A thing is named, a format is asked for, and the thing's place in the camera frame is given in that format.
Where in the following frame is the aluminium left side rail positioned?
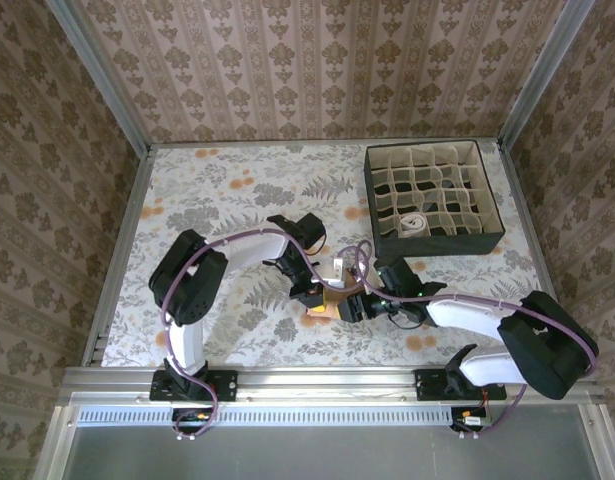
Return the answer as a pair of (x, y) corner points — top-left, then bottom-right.
(81, 144), (156, 369)

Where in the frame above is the aluminium left corner post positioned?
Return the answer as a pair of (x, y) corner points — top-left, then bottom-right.
(46, 0), (153, 156)

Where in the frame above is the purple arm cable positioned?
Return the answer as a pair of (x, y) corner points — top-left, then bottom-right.
(159, 227), (338, 441)
(336, 239), (599, 441)

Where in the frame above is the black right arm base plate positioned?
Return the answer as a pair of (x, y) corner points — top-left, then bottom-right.
(414, 368), (508, 402)

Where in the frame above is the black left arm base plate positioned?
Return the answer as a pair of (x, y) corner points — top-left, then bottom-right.
(150, 369), (239, 403)

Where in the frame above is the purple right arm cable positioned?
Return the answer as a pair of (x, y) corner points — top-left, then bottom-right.
(336, 239), (599, 441)

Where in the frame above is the perforated grey cable duct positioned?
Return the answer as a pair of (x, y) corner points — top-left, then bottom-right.
(76, 407), (583, 427)

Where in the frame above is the aluminium rail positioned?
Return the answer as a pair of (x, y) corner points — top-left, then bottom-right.
(81, 144), (156, 369)
(61, 364), (601, 407)
(496, 144), (578, 364)

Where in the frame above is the aluminium corner post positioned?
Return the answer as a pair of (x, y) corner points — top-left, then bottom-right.
(499, 0), (596, 151)
(46, 0), (153, 156)

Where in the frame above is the grey metal panel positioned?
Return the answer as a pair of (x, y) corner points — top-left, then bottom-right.
(36, 404), (613, 480)

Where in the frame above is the aluminium right side rail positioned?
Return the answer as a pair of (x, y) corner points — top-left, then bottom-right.
(496, 144), (578, 364)

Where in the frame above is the aluminium right corner post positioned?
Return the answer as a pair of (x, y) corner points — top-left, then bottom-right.
(499, 0), (596, 151)

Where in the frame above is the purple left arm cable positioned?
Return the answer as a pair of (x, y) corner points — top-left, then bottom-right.
(159, 227), (338, 441)

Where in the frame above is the floral patterned tablecloth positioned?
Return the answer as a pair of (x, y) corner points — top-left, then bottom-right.
(100, 142), (568, 369)

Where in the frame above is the dark fabric divided organizer box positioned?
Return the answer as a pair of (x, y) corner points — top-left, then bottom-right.
(363, 139), (506, 257)

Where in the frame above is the aluminium front rail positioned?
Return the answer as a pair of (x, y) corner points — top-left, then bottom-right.
(61, 364), (601, 407)

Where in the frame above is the white sock with black stripes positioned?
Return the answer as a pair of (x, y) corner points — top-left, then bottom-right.
(396, 213), (431, 239)

